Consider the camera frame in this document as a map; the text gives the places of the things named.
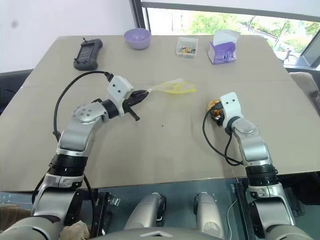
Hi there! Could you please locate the clear box of coloured pieces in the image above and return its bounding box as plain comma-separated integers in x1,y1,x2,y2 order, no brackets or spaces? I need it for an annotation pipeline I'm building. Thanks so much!
175,36,200,60

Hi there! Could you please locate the clear yellow-zip plastic bag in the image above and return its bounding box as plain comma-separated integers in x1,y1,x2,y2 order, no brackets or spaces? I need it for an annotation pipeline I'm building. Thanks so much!
146,77,198,96

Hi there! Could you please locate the thin white cable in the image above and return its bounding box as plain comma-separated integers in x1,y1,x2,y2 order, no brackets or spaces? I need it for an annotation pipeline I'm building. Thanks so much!
225,197,239,240

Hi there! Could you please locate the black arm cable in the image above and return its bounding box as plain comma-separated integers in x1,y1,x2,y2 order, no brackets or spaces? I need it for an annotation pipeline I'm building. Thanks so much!
53,70,113,137
202,109,245,167

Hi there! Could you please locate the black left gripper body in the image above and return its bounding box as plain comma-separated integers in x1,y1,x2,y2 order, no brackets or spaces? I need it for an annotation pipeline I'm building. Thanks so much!
121,96,141,122

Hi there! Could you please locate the dark upholstered seat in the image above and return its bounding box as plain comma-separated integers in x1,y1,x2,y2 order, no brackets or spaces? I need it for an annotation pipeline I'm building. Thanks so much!
0,68,35,116

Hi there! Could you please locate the small round orange object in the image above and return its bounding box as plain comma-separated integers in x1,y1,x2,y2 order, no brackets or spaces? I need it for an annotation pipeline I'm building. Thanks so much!
205,99,222,118

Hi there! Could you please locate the purple bowl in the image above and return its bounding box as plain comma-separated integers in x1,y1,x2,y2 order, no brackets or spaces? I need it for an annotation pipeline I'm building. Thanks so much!
123,28,152,51

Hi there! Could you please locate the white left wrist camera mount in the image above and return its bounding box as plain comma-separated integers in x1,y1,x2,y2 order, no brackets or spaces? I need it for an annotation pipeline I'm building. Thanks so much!
106,74,135,117

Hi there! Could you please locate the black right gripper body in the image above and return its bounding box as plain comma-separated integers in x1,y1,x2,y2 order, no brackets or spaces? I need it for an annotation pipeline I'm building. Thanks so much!
216,108,226,126

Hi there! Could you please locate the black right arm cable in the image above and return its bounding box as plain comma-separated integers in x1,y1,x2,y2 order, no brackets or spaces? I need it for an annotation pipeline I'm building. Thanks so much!
202,109,245,167

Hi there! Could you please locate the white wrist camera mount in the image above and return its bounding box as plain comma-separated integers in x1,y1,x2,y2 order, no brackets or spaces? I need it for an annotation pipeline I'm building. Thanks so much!
106,74,135,117
219,91,245,129

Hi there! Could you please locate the black handheld controller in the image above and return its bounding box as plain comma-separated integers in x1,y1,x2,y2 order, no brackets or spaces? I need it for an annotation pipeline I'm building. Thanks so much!
72,37,104,71

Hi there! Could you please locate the silver rounded robot shell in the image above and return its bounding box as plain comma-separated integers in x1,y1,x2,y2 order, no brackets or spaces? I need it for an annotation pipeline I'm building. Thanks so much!
193,191,224,233
123,191,167,231

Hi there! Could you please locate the grey robot torso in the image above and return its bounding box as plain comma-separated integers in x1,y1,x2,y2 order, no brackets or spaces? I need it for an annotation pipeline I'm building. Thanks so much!
88,226,227,240

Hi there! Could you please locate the white tissue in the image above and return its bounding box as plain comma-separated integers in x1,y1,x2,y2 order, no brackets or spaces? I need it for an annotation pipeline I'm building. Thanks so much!
212,29,242,46

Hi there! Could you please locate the purple tissue box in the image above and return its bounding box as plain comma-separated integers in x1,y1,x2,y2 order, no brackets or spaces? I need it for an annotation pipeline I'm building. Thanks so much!
207,40,237,65

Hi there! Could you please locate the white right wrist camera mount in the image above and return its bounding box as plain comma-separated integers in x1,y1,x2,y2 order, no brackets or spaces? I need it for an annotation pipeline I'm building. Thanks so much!
219,91,245,129

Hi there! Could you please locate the beige chair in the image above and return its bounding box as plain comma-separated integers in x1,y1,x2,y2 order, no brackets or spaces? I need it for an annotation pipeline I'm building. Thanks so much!
288,71,320,114

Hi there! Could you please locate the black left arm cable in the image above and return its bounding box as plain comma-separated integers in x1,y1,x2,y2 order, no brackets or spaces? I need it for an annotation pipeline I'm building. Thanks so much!
53,70,113,137

